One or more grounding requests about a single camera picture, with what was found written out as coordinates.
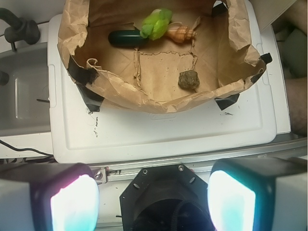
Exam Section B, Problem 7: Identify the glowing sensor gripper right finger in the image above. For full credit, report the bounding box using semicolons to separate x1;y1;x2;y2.
207;157;308;231

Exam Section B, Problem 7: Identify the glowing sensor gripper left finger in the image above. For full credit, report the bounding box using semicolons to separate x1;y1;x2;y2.
0;163;100;231

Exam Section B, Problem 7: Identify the dark green plastic pickle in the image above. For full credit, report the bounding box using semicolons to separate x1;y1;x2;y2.
108;29;149;47

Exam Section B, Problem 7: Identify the white plastic bin lid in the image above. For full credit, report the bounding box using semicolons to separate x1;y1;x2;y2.
48;1;277;164

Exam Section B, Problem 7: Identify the grey-brown rock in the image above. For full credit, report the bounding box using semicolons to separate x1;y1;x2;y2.
178;70;200;89

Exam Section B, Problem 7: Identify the brown paper bag liner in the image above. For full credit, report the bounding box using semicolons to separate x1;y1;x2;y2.
58;0;266;114

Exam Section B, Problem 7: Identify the black faucet fixture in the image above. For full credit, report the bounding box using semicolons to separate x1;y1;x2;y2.
0;8;40;52

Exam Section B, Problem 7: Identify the orange seashell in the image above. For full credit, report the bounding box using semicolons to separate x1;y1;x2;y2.
165;26;196;43

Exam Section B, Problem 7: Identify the green plush toy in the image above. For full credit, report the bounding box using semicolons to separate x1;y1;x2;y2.
140;8;173;40

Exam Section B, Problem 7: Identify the black cable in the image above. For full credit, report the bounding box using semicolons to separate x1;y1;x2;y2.
0;139;56;159

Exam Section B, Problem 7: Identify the black octagonal mount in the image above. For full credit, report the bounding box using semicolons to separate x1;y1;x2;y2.
119;164;215;231

